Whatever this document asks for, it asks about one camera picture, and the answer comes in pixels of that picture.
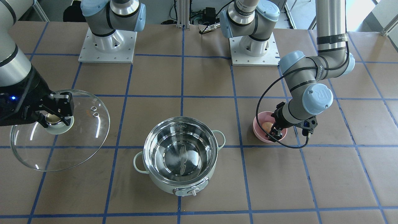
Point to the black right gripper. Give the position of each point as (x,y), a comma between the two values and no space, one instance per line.
(34,90)

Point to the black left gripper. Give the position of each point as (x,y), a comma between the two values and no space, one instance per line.
(281,119)

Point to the brown egg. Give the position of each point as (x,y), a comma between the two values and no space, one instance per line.
(267,126)

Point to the glass pot lid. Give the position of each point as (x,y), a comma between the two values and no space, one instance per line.
(60,146)

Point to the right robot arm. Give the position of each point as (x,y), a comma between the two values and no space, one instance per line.
(103,17)

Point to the pale green electric pot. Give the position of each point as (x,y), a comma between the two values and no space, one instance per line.
(180,155)

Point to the pink bowl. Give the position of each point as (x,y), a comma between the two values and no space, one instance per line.
(265,119)

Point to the black power brick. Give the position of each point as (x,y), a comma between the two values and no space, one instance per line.
(209,15)

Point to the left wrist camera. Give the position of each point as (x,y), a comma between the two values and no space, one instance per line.
(308,126)

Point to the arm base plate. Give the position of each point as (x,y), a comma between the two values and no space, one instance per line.
(248,52)
(119,47)

